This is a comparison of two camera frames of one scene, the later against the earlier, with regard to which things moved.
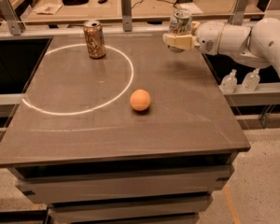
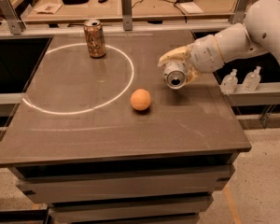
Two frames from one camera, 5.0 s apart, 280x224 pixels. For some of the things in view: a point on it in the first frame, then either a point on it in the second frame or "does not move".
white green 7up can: x=179 y=25 to x=175 y=75
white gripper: x=208 y=36 to x=204 y=56
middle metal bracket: x=126 y=7 does not move
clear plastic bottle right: x=251 y=80 does not move
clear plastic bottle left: x=230 y=82 does not move
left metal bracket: x=17 y=27 does not move
